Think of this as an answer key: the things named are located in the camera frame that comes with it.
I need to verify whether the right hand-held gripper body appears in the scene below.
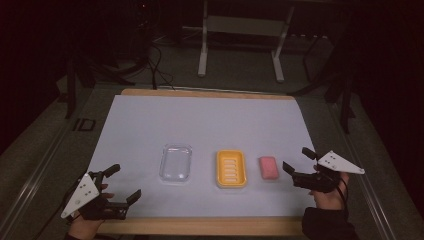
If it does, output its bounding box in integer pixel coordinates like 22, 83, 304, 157
291, 150, 366, 195

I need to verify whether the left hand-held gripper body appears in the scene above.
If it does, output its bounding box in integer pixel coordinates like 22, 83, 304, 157
60, 170, 130, 221

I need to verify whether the pink soap bar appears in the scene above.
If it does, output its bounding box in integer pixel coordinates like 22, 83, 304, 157
258, 155, 280, 181

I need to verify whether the clear plastic tray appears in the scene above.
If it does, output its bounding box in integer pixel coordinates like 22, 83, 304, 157
158, 143, 194, 184

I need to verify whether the yellow soap dish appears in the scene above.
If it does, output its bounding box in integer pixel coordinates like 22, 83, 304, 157
215, 149, 248, 190

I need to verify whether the person's right hand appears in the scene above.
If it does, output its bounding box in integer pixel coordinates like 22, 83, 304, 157
308, 164, 351, 212

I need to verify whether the person's left hand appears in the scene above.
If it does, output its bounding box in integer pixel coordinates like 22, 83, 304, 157
67, 183, 115, 240

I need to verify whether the black tripod stand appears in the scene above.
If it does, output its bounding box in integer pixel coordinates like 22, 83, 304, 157
288, 13, 358, 135
63, 19, 151, 120

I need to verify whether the white table mat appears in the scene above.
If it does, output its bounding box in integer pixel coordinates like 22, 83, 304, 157
84, 94, 318, 218

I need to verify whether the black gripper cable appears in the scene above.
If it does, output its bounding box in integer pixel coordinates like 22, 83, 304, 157
334, 178, 350, 218

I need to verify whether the black rectangular floor bracket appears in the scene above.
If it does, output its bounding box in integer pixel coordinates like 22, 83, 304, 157
72, 117, 97, 132

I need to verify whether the black floor cable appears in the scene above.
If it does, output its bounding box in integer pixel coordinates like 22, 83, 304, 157
146, 43, 178, 92

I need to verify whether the white metal stand frame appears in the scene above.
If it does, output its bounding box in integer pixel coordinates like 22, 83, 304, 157
181, 0, 296, 84

